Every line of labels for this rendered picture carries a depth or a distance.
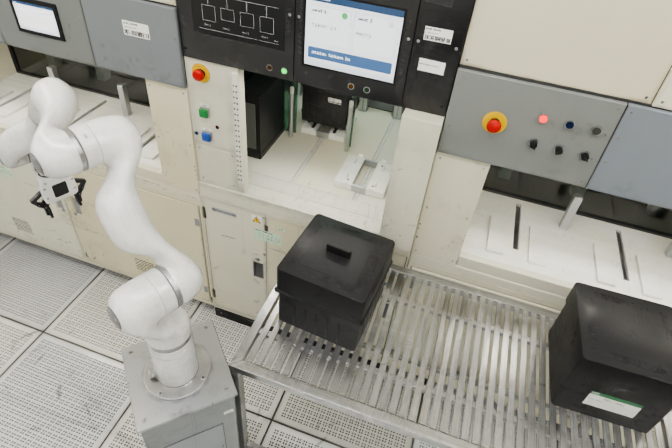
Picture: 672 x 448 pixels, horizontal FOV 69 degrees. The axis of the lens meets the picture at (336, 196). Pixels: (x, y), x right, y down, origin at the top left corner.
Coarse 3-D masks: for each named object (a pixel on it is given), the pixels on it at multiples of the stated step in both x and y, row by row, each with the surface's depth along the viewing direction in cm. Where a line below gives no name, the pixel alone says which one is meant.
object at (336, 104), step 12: (300, 84) 215; (312, 96) 217; (324, 96) 215; (336, 96) 213; (348, 96) 211; (312, 108) 220; (324, 108) 218; (336, 108) 216; (348, 108) 217; (312, 120) 224; (324, 120) 222; (336, 120) 220
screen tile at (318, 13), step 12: (312, 12) 139; (324, 12) 138; (336, 12) 137; (348, 12) 136; (336, 24) 139; (348, 24) 138; (312, 36) 144; (324, 36) 142; (336, 36) 141; (348, 36) 140
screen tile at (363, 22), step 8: (360, 16) 135; (368, 16) 135; (360, 24) 137; (368, 24) 136; (376, 24) 135; (384, 24) 135; (376, 32) 137; (384, 32) 136; (392, 32) 135; (360, 40) 140; (368, 40) 139; (384, 40) 137; (392, 40) 136; (352, 48) 142; (360, 48) 141; (368, 48) 140; (376, 48) 139; (384, 48) 139; (392, 48) 138; (384, 56) 140; (392, 56) 139
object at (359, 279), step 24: (312, 240) 156; (336, 240) 157; (360, 240) 158; (384, 240) 159; (288, 264) 147; (312, 264) 148; (336, 264) 149; (360, 264) 150; (384, 264) 151; (288, 288) 149; (312, 288) 144; (336, 288) 142; (360, 288) 143; (336, 312) 146; (360, 312) 141
